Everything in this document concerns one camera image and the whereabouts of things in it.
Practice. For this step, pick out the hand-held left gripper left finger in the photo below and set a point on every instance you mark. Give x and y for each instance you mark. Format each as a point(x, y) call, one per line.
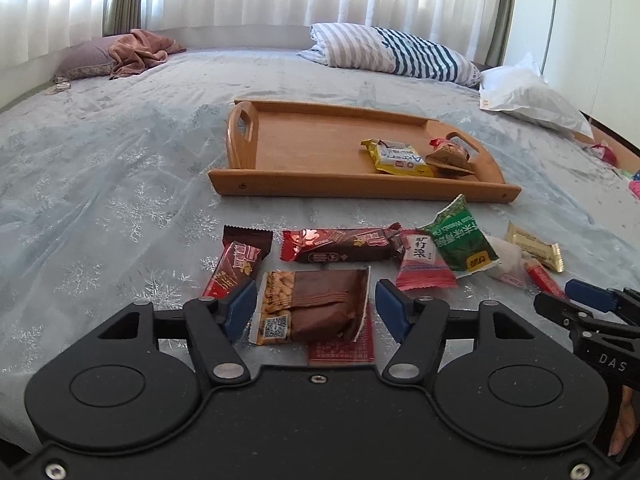
point(240, 307)

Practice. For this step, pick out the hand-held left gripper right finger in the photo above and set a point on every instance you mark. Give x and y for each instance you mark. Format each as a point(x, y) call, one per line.
point(392, 310)

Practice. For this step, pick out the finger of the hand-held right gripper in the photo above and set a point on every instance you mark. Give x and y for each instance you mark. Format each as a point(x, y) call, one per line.
point(552, 310)
point(587, 296)

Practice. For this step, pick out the red and brown snack packet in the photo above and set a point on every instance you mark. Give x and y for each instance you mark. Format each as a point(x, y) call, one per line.
point(235, 265)

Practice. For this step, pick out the pink snack packet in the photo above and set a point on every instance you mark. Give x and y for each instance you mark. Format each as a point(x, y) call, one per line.
point(425, 265)

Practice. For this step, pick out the cream snack packet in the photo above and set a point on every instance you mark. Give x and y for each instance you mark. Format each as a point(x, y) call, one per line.
point(537, 250)

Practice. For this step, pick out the red patterned snack packet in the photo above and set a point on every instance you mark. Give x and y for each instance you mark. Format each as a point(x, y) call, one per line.
point(345, 352)

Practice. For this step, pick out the white snack with red ends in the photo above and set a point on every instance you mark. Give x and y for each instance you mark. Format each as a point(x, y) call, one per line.
point(505, 262)

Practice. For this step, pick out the brown peanut wafer packet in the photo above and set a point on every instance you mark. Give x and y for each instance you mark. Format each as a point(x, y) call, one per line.
point(310, 305)

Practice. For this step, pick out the long dark red snack bar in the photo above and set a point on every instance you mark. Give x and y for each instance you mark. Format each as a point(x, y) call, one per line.
point(340, 247)

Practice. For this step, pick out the green pea snack packet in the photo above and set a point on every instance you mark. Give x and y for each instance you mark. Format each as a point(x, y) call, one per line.
point(460, 240)

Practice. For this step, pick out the wooden tray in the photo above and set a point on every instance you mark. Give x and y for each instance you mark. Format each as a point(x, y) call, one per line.
point(310, 145)

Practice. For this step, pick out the person's right hand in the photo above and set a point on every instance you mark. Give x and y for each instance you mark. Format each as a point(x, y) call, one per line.
point(624, 422)

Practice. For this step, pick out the pink blue item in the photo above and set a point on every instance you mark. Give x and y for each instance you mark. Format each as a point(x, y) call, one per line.
point(635, 185)

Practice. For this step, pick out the pink red item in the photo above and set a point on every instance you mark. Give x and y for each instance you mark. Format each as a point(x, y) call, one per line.
point(604, 154)

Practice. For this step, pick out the yellow snack packet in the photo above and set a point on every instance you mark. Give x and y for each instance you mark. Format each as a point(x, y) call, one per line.
point(397, 159)

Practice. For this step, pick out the red peanut snack bag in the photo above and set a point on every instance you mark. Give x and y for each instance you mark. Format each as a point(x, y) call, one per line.
point(450, 157)

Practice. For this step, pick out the snowflake bedspread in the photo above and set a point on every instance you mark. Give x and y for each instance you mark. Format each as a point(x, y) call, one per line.
point(125, 185)

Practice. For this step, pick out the white pillow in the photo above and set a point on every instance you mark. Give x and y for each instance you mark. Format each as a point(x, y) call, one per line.
point(530, 100)

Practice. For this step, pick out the blue striped pillow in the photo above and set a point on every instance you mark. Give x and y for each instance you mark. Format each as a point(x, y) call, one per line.
point(400, 55)

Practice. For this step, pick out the pink blanket cloth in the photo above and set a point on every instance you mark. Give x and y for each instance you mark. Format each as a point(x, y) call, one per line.
point(142, 50)

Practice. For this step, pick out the small pale item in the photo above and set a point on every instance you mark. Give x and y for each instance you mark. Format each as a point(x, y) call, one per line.
point(61, 87)

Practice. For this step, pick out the purple pillow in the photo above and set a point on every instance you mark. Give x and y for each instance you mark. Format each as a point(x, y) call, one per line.
point(85, 60)

